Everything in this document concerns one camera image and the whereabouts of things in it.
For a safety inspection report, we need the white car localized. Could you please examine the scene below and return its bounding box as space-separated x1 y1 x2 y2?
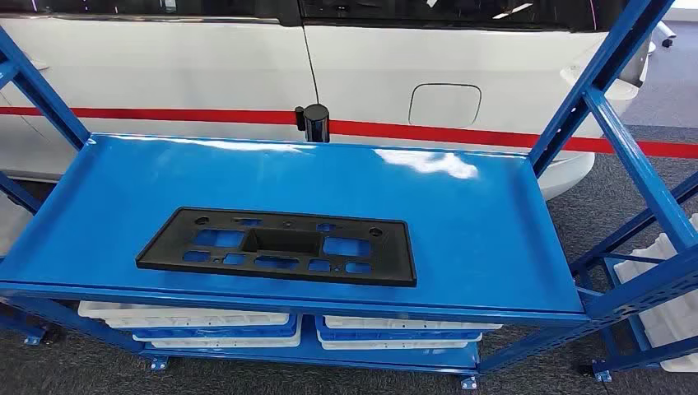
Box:
0 0 653 202

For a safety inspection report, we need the blue metal shelf rack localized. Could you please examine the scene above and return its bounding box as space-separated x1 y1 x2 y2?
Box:
0 0 698 391
572 239 698 385

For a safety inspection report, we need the black car part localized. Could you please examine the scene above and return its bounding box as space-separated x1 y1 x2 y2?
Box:
135 207 418 288

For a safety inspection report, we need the white swivel chair base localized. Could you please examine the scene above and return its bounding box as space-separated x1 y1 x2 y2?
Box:
649 21 677 49

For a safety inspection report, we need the red barrier belt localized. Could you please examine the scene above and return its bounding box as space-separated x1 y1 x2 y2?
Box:
329 119 698 160
0 106 300 128

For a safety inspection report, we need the black stanchion post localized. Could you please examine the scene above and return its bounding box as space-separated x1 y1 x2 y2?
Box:
294 103 332 144

